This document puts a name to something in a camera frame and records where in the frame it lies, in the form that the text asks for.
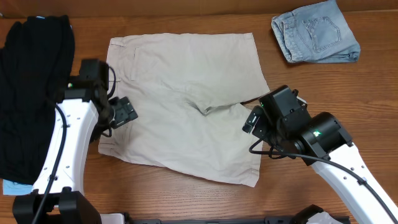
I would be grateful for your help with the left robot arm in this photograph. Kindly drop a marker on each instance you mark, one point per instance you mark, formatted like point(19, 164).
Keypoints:
point(86, 110)

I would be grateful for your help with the light blue garment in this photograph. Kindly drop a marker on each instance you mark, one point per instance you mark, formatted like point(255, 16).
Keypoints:
point(15, 189)

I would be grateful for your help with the beige khaki shorts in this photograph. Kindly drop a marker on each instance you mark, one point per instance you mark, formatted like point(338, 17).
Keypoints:
point(189, 92)

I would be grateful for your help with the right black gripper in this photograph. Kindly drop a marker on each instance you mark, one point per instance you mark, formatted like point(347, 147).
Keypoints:
point(263, 130)

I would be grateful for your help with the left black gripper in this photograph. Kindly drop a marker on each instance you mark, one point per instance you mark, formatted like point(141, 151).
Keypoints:
point(104, 113)

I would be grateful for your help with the black garment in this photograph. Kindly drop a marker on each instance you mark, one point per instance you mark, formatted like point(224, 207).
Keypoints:
point(36, 62)

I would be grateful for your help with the folded light blue jeans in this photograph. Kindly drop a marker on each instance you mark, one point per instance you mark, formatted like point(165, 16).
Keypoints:
point(317, 33)

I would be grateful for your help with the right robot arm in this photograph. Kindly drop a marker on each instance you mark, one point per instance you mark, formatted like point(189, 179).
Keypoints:
point(283, 122)

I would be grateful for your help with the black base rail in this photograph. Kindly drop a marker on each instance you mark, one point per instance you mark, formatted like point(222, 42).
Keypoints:
point(266, 220)

